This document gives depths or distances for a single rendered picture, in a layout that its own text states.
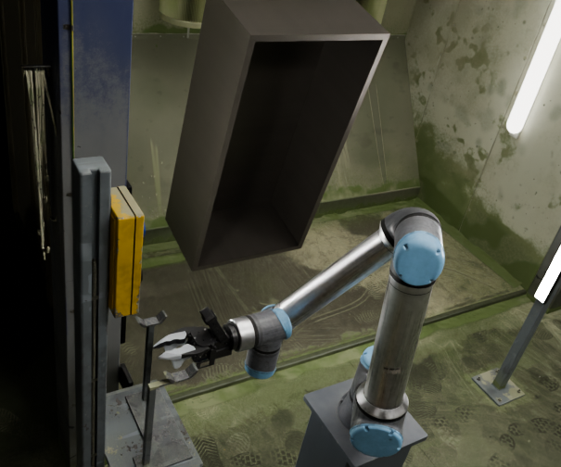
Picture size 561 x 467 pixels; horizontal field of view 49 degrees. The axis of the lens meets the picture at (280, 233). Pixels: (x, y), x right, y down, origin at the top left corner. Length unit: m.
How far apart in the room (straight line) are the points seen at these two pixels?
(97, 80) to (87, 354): 0.68
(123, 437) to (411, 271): 0.89
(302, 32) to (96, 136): 0.87
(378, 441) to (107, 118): 1.16
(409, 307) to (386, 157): 3.03
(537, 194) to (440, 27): 1.33
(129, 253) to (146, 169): 2.39
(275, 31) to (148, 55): 1.66
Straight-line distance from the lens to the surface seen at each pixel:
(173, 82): 3.77
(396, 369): 1.70
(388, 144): 4.55
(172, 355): 1.58
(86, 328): 1.41
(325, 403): 2.16
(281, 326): 1.69
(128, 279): 1.31
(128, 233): 1.24
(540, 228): 4.08
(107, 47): 1.65
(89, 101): 1.68
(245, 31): 2.16
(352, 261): 1.68
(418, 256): 1.46
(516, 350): 3.30
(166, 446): 1.78
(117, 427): 1.82
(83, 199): 1.21
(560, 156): 3.95
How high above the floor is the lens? 2.22
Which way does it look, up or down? 33 degrees down
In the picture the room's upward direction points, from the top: 12 degrees clockwise
